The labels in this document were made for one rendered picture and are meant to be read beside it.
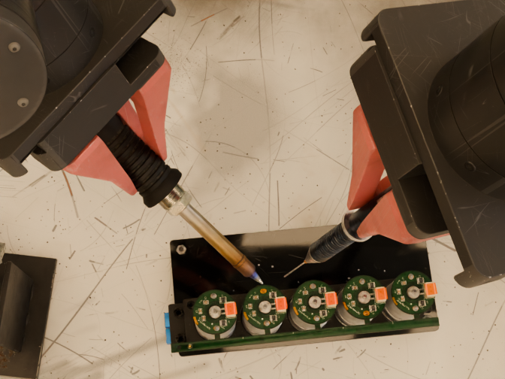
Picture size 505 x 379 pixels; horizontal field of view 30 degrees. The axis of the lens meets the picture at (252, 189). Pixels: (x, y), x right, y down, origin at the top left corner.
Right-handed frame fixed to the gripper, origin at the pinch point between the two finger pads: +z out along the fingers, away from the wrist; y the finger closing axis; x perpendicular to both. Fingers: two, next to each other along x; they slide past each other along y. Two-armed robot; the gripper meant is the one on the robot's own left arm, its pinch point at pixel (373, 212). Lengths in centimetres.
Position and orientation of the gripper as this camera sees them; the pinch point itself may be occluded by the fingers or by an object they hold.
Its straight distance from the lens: 41.7
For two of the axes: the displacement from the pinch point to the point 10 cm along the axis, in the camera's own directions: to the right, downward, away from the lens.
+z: -3.7, 3.6, 8.6
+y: 3.1, 9.2, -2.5
